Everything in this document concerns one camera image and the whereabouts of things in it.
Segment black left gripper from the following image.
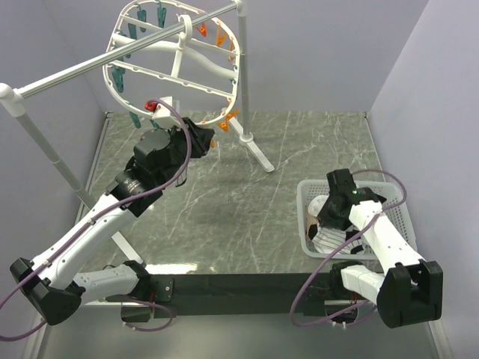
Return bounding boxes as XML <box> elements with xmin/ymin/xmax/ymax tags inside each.
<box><xmin>159</xmin><ymin>117</ymin><xmax>215</xmax><ymax>186</ymax></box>

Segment white round clip hanger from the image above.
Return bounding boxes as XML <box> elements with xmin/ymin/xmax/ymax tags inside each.
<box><xmin>103</xmin><ymin>1</ymin><xmax>242</xmax><ymax>126</ymax></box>

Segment black and white striped sock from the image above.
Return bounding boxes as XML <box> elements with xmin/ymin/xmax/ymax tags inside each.
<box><xmin>173</xmin><ymin>161</ymin><xmax>188</xmax><ymax>188</ymax></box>

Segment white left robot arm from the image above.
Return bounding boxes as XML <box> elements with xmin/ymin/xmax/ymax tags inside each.
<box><xmin>10</xmin><ymin>117</ymin><xmax>215</xmax><ymax>325</ymax></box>

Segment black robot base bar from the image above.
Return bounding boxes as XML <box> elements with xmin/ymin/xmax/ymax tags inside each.
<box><xmin>141</xmin><ymin>273</ymin><xmax>359</xmax><ymax>316</ymax></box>

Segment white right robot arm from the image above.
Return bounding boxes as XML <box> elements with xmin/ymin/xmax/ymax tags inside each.
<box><xmin>317</xmin><ymin>169</ymin><xmax>444</xmax><ymax>328</ymax></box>

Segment teal clothespin front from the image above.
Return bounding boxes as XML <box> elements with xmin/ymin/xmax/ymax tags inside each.
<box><xmin>129</xmin><ymin>112</ymin><xmax>141</xmax><ymax>129</ymax></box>

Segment teal clothespin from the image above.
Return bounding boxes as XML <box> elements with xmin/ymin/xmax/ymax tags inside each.
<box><xmin>129</xmin><ymin>112</ymin><xmax>141</xmax><ymax>129</ymax></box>
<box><xmin>111</xmin><ymin>65</ymin><xmax>126</xmax><ymax>93</ymax></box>

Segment teal clothespin left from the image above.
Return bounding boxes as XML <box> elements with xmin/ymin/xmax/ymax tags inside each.
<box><xmin>111</xmin><ymin>65</ymin><xmax>126</xmax><ymax>93</ymax></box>

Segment white sock black stripes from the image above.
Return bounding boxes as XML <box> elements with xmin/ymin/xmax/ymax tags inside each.
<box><xmin>308</xmin><ymin>195</ymin><xmax>328</xmax><ymax>217</ymax></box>

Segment white metal drying rack stand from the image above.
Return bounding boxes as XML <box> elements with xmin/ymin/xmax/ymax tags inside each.
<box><xmin>0</xmin><ymin>0</ymin><xmax>276</xmax><ymax>265</ymax></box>

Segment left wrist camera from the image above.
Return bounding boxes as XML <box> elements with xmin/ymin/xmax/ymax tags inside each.
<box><xmin>144</xmin><ymin>96</ymin><xmax>180</xmax><ymax>130</ymax></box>

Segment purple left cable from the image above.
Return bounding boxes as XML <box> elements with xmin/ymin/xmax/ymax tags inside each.
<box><xmin>0</xmin><ymin>99</ymin><xmax>194</xmax><ymax>343</ymax></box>

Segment purple cable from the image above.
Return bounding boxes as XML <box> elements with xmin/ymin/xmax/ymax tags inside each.
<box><xmin>290</xmin><ymin>168</ymin><xmax>409</xmax><ymax>328</ymax></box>
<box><xmin>0</xmin><ymin>99</ymin><xmax>194</xmax><ymax>343</ymax></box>

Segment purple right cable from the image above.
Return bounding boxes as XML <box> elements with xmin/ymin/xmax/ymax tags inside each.
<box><xmin>290</xmin><ymin>168</ymin><xmax>409</xmax><ymax>328</ymax></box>

